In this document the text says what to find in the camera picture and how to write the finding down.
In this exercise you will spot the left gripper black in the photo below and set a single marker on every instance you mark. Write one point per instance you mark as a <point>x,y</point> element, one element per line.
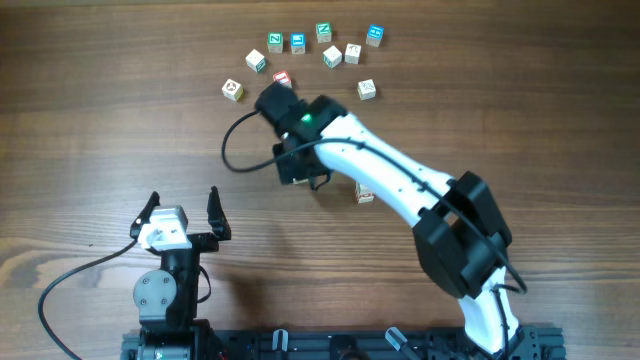
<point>207,243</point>

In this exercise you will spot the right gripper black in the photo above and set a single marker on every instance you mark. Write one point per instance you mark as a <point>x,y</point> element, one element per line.
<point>320,173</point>

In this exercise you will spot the green N block left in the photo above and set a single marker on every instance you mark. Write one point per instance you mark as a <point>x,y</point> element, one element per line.
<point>275,42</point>

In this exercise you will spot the green N block right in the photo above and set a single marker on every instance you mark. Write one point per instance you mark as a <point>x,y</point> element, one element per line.
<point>324,32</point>

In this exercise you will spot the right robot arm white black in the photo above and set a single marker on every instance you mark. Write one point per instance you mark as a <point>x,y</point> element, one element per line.
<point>460,235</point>

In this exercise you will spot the blue block far right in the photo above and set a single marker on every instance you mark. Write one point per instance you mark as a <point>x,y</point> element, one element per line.
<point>374,35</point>

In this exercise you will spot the blue top block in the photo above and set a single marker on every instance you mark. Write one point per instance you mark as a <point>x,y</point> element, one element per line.
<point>298,43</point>

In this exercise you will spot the white tower base block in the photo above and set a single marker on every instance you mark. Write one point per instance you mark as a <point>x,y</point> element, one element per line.
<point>365,201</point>

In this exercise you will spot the red top block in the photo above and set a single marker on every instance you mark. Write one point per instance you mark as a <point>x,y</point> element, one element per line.
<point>283,78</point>

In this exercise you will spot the white block number two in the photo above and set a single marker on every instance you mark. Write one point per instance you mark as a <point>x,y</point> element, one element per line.
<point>352,53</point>

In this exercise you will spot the white block yellow C side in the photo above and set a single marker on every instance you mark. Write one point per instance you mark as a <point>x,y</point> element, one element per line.
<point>366,89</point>

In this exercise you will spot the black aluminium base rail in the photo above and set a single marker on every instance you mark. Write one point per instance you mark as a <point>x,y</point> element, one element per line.
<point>392,344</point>

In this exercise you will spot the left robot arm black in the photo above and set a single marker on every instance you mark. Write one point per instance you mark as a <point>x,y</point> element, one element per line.
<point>167,298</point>

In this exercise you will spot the white block green N side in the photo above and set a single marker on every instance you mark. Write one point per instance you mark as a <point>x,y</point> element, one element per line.
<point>332,57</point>

